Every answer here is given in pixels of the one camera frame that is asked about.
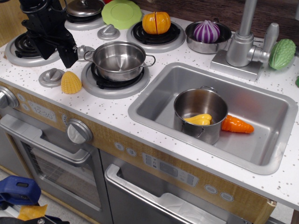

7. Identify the green toy plate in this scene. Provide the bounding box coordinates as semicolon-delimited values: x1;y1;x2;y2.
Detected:
101;0;142;29

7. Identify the blue clamp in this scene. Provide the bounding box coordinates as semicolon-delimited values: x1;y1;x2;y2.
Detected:
0;175;41;205

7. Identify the toy dishwasher door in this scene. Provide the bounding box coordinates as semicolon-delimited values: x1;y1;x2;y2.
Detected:
100;151;248;224

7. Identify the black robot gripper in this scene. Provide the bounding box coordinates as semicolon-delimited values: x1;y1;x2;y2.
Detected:
20;0;78;68

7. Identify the shallow steel pan on stove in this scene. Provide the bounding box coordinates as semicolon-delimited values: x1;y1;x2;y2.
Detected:
84;41;156;82

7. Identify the silver toy faucet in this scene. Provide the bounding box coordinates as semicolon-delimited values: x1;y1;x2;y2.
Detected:
210;0;279;81

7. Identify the back right stove burner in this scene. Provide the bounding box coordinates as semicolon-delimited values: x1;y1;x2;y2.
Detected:
127;22;185;53

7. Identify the stove burner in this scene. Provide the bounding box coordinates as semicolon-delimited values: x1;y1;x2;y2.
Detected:
81;63;150;99
64;10;105;31
127;22;185;53
5;33;60;67

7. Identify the back grey stove knob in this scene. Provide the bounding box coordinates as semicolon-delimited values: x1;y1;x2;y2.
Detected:
97;24;120;41

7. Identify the middle grey stove knob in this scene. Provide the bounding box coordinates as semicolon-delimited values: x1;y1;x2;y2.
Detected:
77;45;95;62

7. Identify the purple toy onion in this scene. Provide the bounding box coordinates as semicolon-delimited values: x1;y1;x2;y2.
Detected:
193;20;220;43

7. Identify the oven dial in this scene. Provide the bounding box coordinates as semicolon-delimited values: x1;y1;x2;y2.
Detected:
66;119;93;144
0;86;19;109

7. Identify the orange toy pumpkin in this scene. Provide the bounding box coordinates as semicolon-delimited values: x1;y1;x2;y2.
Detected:
142;12;171;35

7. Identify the yellow toy corn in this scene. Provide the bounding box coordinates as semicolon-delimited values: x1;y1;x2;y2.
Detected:
61;71;82;94

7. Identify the grey stove knob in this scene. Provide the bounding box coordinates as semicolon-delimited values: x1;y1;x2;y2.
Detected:
39;68;64;88
77;45;95;62
97;24;120;41

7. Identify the steel pot lid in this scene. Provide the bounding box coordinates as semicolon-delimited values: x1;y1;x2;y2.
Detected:
66;0;104;17

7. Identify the yellow tape piece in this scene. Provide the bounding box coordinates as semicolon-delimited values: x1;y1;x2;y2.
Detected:
17;204;48;221

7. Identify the right oven dial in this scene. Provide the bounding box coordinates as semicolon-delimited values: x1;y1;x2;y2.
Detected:
66;119;93;144

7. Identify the green toy bitter gourd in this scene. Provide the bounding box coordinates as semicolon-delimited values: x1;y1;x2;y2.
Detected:
268;39;296;70

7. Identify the front grey stove knob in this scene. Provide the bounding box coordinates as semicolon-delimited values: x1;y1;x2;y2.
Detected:
39;68;64;88

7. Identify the front left stove burner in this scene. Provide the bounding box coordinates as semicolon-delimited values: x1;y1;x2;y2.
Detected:
5;33;60;67

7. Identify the tall steel pot in sink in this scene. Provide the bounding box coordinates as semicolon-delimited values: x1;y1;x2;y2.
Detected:
173;86;228;145

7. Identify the left oven dial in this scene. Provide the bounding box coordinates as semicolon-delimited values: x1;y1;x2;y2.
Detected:
0;86;19;109

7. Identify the yellow toy pepper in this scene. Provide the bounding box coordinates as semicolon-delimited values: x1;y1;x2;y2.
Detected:
184;113;212;126

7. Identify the dark green toy at edge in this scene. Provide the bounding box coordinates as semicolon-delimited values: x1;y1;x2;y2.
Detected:
295;77;299;88

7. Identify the toy oven door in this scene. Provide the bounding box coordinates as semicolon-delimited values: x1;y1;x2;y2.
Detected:
0;114;113;224

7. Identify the front right stove burner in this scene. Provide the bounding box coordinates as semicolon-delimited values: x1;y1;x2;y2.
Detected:
81;63;150;99

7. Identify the grey toy sink basin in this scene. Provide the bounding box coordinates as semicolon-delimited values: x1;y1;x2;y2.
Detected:
128;63;298;175

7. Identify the small steel bowl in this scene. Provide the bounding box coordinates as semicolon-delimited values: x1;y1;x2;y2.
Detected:
185;21;232;54

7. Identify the orange toy carrot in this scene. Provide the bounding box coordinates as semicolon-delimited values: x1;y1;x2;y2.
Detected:
221;115;254;133

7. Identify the back left stove burner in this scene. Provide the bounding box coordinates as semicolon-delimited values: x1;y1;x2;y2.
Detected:
64;10;105;31

